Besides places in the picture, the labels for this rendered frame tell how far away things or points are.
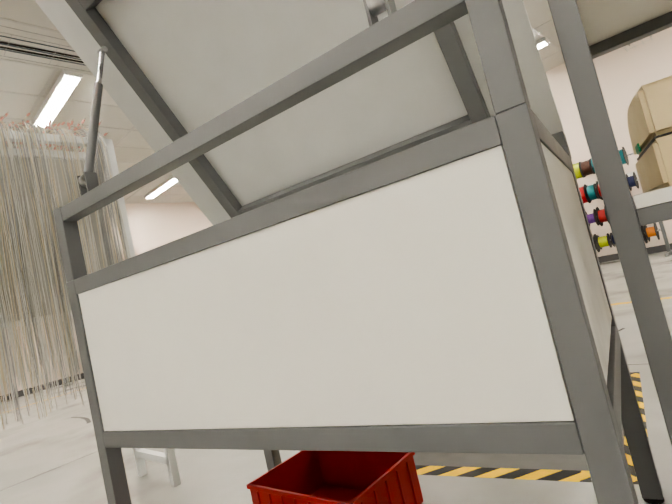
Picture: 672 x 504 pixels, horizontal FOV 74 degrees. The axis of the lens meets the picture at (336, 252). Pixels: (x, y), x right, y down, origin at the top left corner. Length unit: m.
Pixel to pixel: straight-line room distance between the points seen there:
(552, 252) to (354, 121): 0.79
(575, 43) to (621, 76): 7.64
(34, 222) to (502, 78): 1.66
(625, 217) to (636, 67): 7.70
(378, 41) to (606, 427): 0.60
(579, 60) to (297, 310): 0.59
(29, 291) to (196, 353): 0.99
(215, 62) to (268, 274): 0.75
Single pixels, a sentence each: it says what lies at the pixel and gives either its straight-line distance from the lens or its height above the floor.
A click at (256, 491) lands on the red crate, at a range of 1.41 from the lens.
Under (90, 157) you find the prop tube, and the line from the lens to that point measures 1.33.
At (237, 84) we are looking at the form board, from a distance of 1.38.
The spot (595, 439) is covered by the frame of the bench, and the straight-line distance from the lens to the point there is 0.66.
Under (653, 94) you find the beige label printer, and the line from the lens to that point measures 0.94.
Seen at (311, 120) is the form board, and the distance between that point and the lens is 1.32.
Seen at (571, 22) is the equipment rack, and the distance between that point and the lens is 0.82.
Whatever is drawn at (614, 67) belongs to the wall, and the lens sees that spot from 8.50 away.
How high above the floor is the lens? 0.63
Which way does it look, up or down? 4 degrees up
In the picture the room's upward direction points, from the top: 13 degrees counter-clockwise
